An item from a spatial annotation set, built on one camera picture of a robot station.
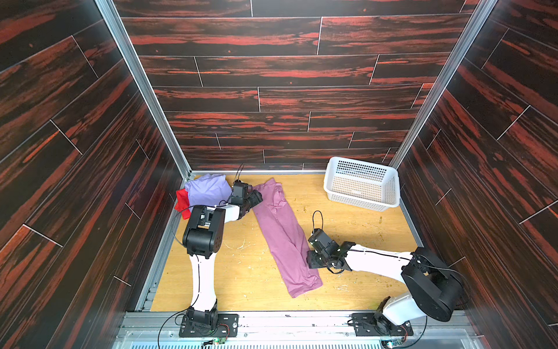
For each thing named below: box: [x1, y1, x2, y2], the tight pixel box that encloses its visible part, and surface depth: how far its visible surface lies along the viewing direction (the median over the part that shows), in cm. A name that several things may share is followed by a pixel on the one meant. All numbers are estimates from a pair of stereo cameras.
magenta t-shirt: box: [254, 177, 324, 299], surface depth 95 cm
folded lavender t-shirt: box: [184, 173, 233, 211], surface depth 107 cm
